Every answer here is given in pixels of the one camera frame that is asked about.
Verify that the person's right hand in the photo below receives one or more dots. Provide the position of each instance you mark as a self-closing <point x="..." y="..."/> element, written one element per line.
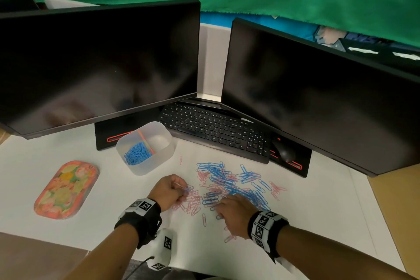
<point x="238" y="215"/>

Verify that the person's left hand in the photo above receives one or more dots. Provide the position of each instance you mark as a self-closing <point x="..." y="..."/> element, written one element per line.
<point x="165" y="192"/>

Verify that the translucent plastic divided container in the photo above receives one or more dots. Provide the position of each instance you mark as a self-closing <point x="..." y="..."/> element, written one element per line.
<point x="160" y="156"/>

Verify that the pile of blue pink paperclips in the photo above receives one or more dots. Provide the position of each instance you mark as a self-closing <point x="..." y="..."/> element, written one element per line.
<point x="223" y="181"/>

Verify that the heap of sorted blue paperclips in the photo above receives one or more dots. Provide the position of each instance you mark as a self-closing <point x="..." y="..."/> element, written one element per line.
<point x="137" y="154"/>

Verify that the person's right forearm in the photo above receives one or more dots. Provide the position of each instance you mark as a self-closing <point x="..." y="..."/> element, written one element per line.
<point x="334" y="256"/>

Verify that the person's left forearm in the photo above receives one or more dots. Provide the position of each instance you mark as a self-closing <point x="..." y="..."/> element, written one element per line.
<point x="105" y="256"/>

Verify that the right wristband with marker tags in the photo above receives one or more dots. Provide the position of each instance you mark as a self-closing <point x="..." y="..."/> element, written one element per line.
<point x="267" y="230"/>

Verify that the wristband with marker tags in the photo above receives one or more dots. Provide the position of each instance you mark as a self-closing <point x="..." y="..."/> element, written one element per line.
<point x="141" y="220"/>
<point x="267" y="230"/>

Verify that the left wristband with marker tags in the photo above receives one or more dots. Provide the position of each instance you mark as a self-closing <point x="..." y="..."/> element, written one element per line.
<point x="141" y="220"/>

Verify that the black computer mouse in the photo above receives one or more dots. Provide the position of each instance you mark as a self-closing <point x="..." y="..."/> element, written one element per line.
<point x="283" y="151"/>

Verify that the black keyboard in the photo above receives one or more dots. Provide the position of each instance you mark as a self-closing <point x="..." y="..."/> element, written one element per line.
<point x="213" y="129"/>

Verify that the black red-trimmed desk mat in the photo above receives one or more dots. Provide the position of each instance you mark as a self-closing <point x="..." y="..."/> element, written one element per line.
<point x="108" y="129"/>

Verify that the floral orange tin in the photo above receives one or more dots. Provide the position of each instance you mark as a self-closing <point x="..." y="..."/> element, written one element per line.
<point x="65" y="189"/>

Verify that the black computer monitor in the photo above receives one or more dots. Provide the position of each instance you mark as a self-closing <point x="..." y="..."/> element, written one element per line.
<point x="321" y="99"/>
<point x="92" y="69"/>

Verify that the blue partition panel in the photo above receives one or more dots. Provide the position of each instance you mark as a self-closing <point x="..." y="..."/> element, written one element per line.
<point x="249" y="22"/>

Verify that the black equipment white labels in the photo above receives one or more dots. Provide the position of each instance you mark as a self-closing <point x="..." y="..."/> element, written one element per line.
<point x="384" y="58"/>

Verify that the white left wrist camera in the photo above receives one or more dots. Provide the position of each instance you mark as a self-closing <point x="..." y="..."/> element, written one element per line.
<point x="164" y="250"/>

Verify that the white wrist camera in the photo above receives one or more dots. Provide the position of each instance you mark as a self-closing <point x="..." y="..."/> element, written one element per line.
<point x="164" y="250"/>
<point x="287" y="264"/>

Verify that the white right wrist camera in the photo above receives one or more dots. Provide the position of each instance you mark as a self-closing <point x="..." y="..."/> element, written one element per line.
<point x="287" y="264"/>

